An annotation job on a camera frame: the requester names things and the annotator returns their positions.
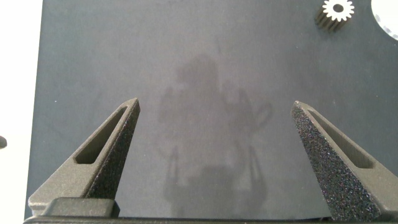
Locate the small steel planetary gear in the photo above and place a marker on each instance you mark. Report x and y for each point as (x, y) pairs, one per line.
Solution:
(330, 12)

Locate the round white carrier plate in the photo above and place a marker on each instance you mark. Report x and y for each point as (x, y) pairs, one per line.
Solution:
(387, 15)

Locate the small dark object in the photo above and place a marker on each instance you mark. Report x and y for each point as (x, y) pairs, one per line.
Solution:
(2, 142)

